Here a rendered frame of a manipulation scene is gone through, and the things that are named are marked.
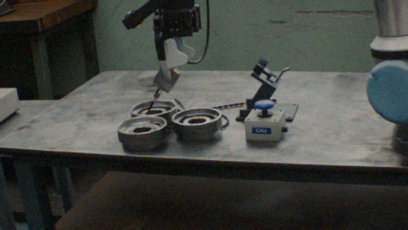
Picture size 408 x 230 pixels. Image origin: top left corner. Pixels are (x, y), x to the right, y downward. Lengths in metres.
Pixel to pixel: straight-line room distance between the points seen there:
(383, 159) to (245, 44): 1.87
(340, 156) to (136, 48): 2.09
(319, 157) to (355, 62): 1.74
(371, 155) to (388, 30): 0.29
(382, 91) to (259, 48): 1.97
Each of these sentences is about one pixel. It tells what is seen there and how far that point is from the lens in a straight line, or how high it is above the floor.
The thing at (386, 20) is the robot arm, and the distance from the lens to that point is 1.08.
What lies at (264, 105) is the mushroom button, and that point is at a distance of 1.33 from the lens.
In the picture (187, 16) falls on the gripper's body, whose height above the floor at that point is 1.06.
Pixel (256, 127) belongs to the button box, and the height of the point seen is 0.83.
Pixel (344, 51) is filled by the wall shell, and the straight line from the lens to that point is 2.96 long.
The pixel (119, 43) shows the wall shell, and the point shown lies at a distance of 3.26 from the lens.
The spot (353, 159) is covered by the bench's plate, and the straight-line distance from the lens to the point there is 1.25.
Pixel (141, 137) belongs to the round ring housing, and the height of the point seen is 0.83.
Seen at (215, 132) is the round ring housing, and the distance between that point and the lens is 1.37.
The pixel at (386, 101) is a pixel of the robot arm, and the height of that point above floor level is 0.95.
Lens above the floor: 1.31
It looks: 20 degrees down
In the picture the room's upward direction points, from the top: 5 degrees counter-clockwise
